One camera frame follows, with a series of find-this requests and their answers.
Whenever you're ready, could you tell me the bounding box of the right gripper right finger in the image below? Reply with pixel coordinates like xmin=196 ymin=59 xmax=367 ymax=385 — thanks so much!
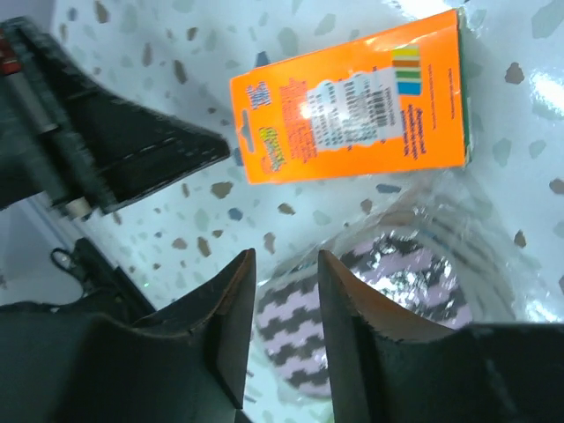
xmin=317 ymin=250 xmax=452 ymax=422

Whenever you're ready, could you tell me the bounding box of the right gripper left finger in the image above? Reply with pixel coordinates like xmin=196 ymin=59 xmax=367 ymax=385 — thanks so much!
xmin=135 ymin=249 xmax=256 ymax=409

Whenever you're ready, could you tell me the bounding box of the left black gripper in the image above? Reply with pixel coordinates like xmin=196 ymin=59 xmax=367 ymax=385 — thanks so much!
xmin=1 ymin=17 xmax=230 ymax=214

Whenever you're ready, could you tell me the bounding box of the purple wavy striped sponge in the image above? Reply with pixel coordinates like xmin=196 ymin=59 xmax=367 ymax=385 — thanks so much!
xmin=256 ymin=234 xmax=471 ymax=397

